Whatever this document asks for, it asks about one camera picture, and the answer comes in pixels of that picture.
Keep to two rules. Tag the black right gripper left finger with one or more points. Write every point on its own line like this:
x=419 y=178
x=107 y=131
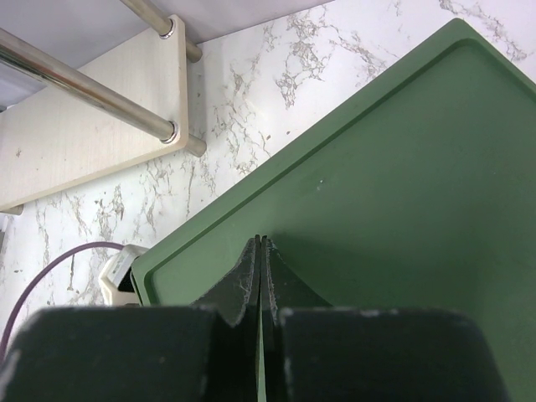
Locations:
x=205 y=351

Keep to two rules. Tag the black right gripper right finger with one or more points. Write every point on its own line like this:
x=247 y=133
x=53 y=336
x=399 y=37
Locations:
x=314 y=351

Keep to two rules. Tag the green drawer box housing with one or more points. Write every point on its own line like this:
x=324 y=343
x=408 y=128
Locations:
x=418 y=191

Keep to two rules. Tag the white wooden two-tier shelf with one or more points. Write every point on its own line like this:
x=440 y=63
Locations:
x=125 y=107

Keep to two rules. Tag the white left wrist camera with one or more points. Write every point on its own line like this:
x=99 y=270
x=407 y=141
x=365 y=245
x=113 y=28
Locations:
x=115 y=279

